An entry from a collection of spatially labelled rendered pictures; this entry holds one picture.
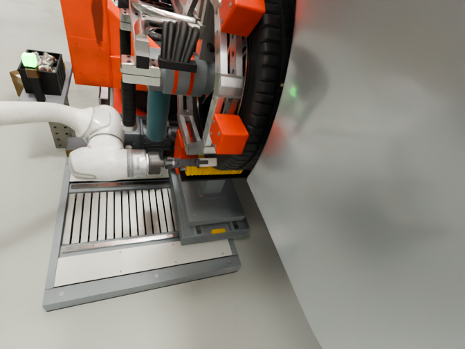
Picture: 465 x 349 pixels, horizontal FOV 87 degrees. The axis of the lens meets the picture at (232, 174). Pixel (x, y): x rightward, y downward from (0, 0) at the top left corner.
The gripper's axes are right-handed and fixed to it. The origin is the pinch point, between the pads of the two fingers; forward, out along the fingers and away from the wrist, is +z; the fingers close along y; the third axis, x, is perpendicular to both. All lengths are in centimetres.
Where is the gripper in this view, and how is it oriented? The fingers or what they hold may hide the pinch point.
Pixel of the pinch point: (207, 162)
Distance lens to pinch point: 88.0
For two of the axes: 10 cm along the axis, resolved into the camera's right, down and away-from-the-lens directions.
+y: 4.0, 0.5, -9.2
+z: 9.2, -0.4, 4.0
